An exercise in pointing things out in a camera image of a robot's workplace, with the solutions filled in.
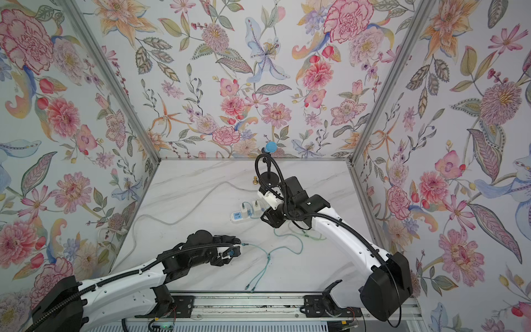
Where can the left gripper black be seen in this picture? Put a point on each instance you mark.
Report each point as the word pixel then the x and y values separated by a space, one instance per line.
pixel 218 238

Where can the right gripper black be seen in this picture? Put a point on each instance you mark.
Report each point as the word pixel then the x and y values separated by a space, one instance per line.
pixel 274 219

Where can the white usb charger adapter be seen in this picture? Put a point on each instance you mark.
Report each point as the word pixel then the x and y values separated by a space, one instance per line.
pixel 257 209

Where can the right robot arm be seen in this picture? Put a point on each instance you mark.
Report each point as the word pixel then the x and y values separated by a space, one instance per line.
pixel 383 283

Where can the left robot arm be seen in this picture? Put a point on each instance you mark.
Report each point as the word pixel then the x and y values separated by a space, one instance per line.
pixel 73 305

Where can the black microphone stand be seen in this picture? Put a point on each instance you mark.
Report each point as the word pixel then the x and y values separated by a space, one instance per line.
pixel 268 179

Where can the white power strip blue sockets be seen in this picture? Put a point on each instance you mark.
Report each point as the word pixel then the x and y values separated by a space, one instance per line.
pixel 239 218

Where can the blue microphone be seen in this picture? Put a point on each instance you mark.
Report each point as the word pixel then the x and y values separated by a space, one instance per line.
pixel 270 147

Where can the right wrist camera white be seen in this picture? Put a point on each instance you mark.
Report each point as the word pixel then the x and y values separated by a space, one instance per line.
pixel 269 200

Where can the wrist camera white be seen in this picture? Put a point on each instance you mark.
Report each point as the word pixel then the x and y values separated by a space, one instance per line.
pixel 269 200
pixel 234 251

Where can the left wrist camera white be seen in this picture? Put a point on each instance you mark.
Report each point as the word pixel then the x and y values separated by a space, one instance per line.
pixel 234 251

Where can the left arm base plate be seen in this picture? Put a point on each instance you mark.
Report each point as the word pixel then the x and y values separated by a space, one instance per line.
pixel 179 307

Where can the aluminium frame rail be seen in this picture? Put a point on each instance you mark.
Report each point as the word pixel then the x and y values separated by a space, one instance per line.
pixel 214 306

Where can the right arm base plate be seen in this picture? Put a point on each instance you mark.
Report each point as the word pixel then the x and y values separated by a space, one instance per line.
pixel 320 306

